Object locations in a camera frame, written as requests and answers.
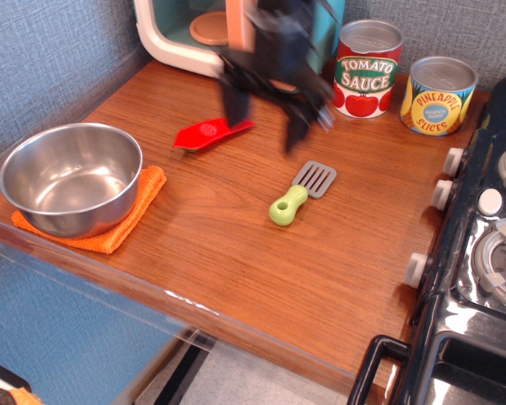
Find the stainless steel bowl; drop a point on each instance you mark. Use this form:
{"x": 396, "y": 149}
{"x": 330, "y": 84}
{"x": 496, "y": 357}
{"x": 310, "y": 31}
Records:
{"x": 74, "y": 181}

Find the white stove knob bottom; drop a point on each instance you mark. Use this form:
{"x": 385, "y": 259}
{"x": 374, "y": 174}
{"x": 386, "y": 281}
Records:
{"x": 414, "y": 269}

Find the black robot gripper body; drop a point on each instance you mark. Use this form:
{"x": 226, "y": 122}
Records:
{"x": 279, "y": 59}

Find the white stove knob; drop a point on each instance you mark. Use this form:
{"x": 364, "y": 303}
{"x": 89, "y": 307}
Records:
{"x": 441, "y": 194}
{"x": 414, "y": 269}
{"x": 452, "y": 161}

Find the orange microwave turntable plate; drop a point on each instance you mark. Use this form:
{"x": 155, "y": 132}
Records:
{"x": 210, "y": 29}

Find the grey spatula green handle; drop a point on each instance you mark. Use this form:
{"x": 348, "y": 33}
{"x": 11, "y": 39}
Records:
{"x": 312, "y": 181}

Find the orange folded cloth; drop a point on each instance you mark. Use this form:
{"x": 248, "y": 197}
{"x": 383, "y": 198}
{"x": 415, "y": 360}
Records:
{"x": 151, "y": 181}

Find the tomato sauce can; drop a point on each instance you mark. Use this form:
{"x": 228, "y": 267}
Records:
{"x": 367, "y": 61}

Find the teal toy microwave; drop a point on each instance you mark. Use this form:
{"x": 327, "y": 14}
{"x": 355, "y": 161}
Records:
{"x": 164, "y": 30}

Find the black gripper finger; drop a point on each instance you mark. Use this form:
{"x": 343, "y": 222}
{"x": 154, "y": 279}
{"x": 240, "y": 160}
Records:
{"x": 301, "y": 116}
{"x": 236, "y": 99}

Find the black toy stove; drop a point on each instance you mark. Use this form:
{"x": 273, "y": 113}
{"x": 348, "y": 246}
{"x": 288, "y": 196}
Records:
{"x": 458, "y": 341}

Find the red plastic pepper toy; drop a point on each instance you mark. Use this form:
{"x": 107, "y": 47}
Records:
{"x": 205, "y": 133}

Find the pineapple slices can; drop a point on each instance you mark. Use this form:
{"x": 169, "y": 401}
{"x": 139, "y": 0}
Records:
{"x": 438, "y": 94}

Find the white stove knob middle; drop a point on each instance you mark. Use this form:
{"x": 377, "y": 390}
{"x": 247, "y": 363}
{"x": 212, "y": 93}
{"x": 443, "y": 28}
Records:
{"x": 441, "y": 194}

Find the white stove knob top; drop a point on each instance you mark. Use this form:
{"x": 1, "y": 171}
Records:
{"x": 452, "y": 161}

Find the black oven door handle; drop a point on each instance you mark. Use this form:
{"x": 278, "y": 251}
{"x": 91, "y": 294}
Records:
{"x": 380, "y": 347}

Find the white round stove button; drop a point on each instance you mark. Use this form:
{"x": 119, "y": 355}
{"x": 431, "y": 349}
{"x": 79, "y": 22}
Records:
{"x": 489, "y": 202}

